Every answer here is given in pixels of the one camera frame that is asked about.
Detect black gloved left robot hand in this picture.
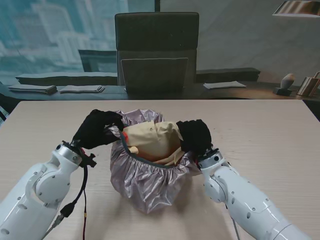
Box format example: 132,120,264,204
72,109,125,151

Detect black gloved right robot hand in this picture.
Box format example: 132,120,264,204
176,119,213,157

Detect cream yellow cloth garment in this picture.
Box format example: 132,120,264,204
122,120,187,166

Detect thin grey paper stack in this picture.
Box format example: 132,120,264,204
59,84,106,94

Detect white paper sheet stack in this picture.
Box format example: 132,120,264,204
202,81,248,90

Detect long dark grey slab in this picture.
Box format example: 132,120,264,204
14,72,118,86

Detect thick grey paper stack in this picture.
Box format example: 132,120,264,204
7,84,58,95

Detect dark grey office chair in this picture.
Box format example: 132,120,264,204
114,11,200,100

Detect beige vase on dark base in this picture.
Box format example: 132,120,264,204
273,73,296,96

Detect leaning golden books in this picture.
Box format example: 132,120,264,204
296,71,320,97

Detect copper hanging lamp shade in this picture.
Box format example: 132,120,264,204
271,0,320,18

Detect black red left wrist cable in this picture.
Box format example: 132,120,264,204
47,147,98,240

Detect black red wrist cable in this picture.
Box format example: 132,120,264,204
231,214,241,240
47,147,98,240

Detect black red right wrist cable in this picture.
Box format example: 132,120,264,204
231,214,241,240

